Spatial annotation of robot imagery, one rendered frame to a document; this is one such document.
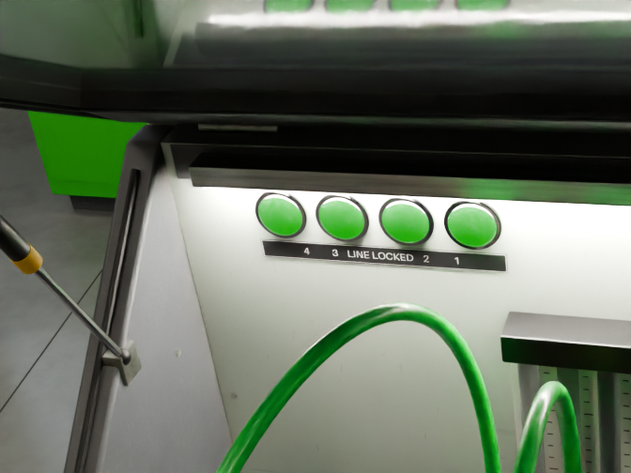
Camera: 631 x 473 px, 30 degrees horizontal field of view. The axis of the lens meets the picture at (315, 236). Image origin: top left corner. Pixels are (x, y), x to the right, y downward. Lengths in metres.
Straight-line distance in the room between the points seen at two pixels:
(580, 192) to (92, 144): 3.11
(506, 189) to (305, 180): 0.18
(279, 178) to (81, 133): 2.96
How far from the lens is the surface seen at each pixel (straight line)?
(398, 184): 0.99
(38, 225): 4.18
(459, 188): 0.98
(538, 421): 0.81
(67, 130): 4.00
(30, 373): 3.44
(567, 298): 1.05
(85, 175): 4.05
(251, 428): 0.79
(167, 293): 1.13
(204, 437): 1.23
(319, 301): 1.13
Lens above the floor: 1.91
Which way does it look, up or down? 31 degrees down
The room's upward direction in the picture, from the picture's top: 10 degrees counter-clockwise
